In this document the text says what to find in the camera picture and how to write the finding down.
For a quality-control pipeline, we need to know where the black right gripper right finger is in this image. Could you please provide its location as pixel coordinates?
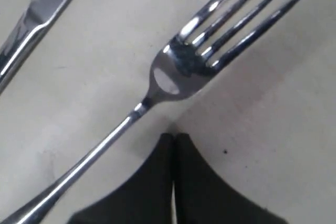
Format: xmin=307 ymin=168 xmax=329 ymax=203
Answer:
xmin=175 ymin=133 xmax=286 ymax=223

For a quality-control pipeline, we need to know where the silver table knife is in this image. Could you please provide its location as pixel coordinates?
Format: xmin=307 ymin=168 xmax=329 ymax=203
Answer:
xmin=1 ymin=0 xmax=71 ymax=92

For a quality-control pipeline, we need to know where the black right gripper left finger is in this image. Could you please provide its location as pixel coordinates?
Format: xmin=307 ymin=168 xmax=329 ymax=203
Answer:
xmin=68 ymin=133 xmax=174 ymax=223

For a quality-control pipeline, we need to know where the silver spoon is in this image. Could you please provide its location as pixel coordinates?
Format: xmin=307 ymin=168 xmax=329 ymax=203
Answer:
xmin=3 ymin=0 xmax=300 ymax=223

